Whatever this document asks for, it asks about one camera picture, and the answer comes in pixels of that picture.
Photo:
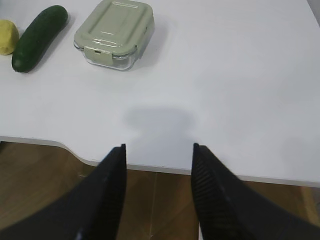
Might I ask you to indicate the yellow lemon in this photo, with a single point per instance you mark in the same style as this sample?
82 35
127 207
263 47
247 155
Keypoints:
9 36

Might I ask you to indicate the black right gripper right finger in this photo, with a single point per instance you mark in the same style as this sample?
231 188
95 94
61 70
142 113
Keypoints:
227 209

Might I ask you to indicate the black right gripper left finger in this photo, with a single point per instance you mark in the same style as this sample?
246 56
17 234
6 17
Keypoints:
92 210

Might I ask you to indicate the dark green cucumber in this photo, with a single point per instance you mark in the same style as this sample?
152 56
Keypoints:
37 37

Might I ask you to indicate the green lid glass food container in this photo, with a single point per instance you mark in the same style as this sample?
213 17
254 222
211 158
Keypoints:
116 33

